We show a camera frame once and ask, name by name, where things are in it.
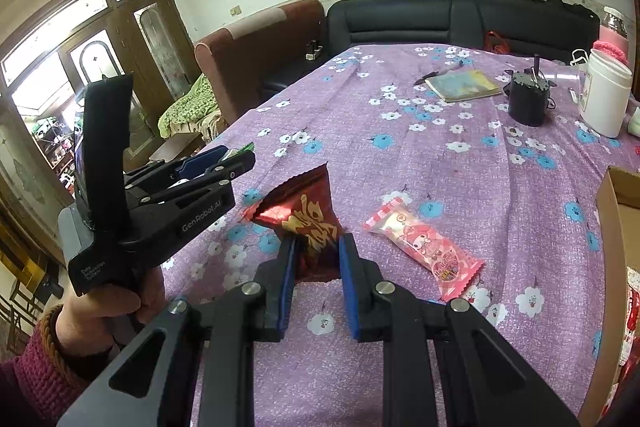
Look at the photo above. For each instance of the black sofa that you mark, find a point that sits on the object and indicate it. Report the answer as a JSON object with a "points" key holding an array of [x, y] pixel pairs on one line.
{"points": [[400, 22]]}

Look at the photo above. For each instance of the wooden glass door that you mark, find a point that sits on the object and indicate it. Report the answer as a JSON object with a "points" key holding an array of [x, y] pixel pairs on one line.
{"points": [[125, 27]]}

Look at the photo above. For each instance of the brown armchair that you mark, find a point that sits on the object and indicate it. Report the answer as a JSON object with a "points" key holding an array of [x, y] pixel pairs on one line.
{"points": [[250, 52]]}

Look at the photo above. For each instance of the person's left hand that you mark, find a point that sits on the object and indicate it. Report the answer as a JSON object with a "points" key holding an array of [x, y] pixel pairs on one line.
{"points": [[95, 314]]}

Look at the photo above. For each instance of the white red snack packet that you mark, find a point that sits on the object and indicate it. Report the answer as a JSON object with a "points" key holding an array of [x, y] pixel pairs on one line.
{"points": [[632, 307]]}

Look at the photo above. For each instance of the green patterned blanket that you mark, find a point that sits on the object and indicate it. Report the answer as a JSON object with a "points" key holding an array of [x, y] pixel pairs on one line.
{"points": [[187, 109]]}

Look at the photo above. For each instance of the person's left forearm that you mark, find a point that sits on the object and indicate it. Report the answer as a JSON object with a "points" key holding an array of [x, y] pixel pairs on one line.
{"points": [[35, 372]]}

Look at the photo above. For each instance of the pink lidded jar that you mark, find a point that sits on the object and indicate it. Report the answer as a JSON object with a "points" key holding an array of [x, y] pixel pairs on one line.
{"points": [[612, 34]]}

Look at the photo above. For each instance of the small metal object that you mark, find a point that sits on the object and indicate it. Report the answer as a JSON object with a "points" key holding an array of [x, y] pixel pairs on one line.
{"points": [[314, 51]]}

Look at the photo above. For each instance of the red bag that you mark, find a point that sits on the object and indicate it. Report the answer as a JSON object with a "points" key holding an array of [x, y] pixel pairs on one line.
{"points": [[496, 43]]}

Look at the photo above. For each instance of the white plastic jar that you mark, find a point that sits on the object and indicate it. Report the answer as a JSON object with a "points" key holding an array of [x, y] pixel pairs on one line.
{"points": [[605, 92]]}

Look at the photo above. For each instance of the worn notebook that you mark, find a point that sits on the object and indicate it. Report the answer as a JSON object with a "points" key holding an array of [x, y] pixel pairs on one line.
{"points": [[465, 86]]}

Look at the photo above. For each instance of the white crumpled cloth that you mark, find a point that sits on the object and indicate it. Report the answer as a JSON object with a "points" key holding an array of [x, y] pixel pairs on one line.
{"points": [[635, 119]]}

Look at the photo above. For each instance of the wall switch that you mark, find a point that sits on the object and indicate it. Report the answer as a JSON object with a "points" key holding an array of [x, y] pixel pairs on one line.
{"points": [[235, 11]]}

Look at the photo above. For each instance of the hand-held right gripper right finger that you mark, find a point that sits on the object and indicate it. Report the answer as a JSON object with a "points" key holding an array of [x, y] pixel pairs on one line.
{"points": [[350, 282]]}

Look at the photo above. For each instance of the pink cartoon snack packet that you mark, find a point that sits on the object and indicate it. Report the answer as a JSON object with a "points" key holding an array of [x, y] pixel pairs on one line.
{"points": [[425, 247]]}

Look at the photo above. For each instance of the black pen holder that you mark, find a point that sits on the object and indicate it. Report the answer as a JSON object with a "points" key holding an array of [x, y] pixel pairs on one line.
{"points": [[527, 99]]}

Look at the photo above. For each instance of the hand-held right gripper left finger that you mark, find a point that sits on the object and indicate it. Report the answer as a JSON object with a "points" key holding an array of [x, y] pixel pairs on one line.
{"points": [[287, 272]]}

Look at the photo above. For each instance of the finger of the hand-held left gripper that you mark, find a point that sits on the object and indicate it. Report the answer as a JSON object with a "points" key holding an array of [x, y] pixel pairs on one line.
{"points": [[202, 161], [200, 212]]}

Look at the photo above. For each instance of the dark pen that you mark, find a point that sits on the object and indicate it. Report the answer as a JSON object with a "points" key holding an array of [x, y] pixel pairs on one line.
{"points": [[440, 73]]}

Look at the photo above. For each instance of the green white candy packet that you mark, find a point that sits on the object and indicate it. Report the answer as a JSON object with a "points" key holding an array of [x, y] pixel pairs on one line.
{"points": [[244, 148]]}

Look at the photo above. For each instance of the purple floral tablecloth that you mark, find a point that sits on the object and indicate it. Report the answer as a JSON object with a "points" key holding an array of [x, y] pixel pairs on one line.
{"points": [[450, 167]]}

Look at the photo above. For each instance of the cardboard box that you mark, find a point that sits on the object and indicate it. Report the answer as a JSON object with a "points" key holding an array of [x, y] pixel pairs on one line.
{"points": [[607, 257]]}

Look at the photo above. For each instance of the red foil packet gold print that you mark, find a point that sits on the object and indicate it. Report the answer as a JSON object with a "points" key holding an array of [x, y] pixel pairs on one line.
{"points": [[310, 217]]}

